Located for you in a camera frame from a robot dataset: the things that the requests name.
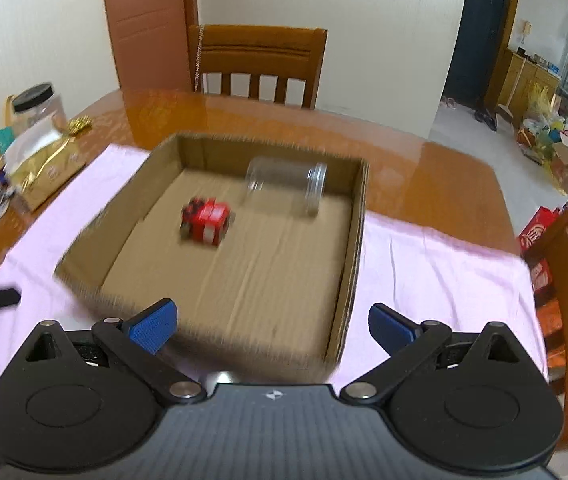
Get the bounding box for pink table cloth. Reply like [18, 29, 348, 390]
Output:
[0, 144, 549, 461]

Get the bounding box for black-lidded plastic jar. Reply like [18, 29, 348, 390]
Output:
[10, 82, 68, 135]

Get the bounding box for dark shoes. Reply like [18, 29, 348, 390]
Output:
[474, 109, 499, 132]

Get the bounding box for dark doorway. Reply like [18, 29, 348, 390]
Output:
[441, 0, 518, 111]

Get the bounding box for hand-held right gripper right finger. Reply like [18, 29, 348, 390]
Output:
[339, 302, 537, 407]

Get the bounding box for red toy car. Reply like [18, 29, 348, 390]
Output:
[179, 197, 237, 247]

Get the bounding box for clear empty plastic jar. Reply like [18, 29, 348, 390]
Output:
[241, 156, 329, 218]

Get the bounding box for pile of plastic bags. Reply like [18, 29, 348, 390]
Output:
[515, 84, 568, 197]

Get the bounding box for cardboard box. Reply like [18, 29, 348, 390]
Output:
[54, 131, 371, 367]

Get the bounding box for red gift box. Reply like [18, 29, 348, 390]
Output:
[518, 206, 568, 261]

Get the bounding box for wooden side cabinet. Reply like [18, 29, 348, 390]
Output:
[486, 47, 563, 131]

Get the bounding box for gold tissue box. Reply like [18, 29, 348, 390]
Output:
[1, 120, 88, 212]

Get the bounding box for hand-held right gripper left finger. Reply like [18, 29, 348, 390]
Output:
[12, 298, 208, 407]

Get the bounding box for wooden dining chair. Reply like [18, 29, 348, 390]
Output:
[187, 24, 329, 110]

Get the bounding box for gold ribbon ornament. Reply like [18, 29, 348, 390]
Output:
[61, 116, 93, 137]

